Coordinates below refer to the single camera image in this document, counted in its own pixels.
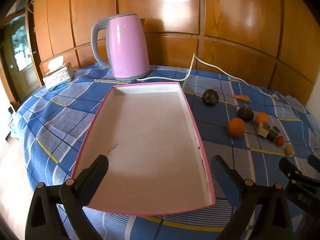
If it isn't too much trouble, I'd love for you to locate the patterned tissue box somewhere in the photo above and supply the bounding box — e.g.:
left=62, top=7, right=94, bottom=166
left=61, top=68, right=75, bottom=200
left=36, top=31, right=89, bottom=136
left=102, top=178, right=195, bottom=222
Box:
left=42, top=63, right=74, bottom=89

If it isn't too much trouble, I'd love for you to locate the white tissue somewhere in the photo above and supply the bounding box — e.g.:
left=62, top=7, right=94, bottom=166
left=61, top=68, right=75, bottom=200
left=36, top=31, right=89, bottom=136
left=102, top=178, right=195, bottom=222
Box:
left=47, top=56, right=65, bottom=72

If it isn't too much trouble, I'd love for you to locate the white cut cube piece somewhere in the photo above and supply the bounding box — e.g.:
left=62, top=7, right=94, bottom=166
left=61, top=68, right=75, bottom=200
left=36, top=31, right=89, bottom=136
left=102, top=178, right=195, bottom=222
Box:
left=257, top=122, right=270, bottom=138

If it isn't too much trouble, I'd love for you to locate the pink rimmed white tray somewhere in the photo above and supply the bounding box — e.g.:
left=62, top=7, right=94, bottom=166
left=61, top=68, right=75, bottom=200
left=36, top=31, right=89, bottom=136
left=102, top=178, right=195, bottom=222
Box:
left=71, top=81, right=216, bottom=216

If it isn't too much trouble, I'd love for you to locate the wooden glass door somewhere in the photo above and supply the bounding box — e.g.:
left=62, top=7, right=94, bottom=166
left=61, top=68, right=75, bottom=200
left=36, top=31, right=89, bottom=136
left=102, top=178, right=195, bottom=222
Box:
left=0, top=15, right=38, bottom=105

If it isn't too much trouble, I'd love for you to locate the large orange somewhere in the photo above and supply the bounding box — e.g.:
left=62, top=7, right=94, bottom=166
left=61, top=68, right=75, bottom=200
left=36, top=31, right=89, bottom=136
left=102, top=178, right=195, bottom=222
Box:
left=227, top=118, right=246, bottom=138

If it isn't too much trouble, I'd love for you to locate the white power cord with plug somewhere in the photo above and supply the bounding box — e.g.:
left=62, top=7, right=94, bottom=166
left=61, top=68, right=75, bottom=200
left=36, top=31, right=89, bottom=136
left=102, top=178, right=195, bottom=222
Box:
left=136, top=53, right=279, bottom=102

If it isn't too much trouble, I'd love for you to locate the pink electric kettle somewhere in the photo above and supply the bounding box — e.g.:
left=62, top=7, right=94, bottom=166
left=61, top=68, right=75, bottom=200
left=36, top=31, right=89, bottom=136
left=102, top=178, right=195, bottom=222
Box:
left=91, top=14, right=150, bottom=81

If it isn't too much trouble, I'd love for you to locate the dark-skinned cut cylinder piece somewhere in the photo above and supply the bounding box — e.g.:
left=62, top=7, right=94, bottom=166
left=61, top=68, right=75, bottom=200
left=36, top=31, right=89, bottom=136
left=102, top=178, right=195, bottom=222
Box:
left=267, top=126, right=281, bottom=142

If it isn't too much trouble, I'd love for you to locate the dark brown round lump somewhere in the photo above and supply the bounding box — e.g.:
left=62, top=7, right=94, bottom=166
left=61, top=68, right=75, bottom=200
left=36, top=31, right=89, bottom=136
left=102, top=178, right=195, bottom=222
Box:
left=202, top=89, right=220, bottom=107
left=237, top=107, right=255, bottom=122

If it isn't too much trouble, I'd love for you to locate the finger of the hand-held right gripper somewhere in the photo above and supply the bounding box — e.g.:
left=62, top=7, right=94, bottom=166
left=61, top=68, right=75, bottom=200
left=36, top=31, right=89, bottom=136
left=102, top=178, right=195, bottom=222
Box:
left=279, top=157, right=304, bottom=180
left=307, top=154, right=320, bottom=173

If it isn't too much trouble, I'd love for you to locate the blue plaid tablecloth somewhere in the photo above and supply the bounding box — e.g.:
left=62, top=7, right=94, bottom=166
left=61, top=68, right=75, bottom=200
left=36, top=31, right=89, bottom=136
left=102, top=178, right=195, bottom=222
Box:
left=10, top=61, right=320, bottom=240

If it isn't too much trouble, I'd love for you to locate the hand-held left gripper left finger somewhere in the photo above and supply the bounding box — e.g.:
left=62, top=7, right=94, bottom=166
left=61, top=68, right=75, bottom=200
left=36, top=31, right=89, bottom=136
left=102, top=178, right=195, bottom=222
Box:
left=25, top=154, right=109, bottom=240

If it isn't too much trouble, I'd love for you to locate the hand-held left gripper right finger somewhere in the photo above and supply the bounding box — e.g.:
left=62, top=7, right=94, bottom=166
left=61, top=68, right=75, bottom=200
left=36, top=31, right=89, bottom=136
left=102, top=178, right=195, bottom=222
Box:
left=211, top=155, right=294, bottom=240

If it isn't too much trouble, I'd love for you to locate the wooden panelled wardrobe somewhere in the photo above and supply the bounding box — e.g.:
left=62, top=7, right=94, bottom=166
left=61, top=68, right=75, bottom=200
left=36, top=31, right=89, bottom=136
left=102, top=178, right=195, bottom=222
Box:
left=25, top=0, right=318, bottom=105

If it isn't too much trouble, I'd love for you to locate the small orange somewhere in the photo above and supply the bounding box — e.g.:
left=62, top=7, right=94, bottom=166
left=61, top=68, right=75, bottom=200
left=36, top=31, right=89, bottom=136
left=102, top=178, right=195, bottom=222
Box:
left=255, top=112, right=269, bottom=125

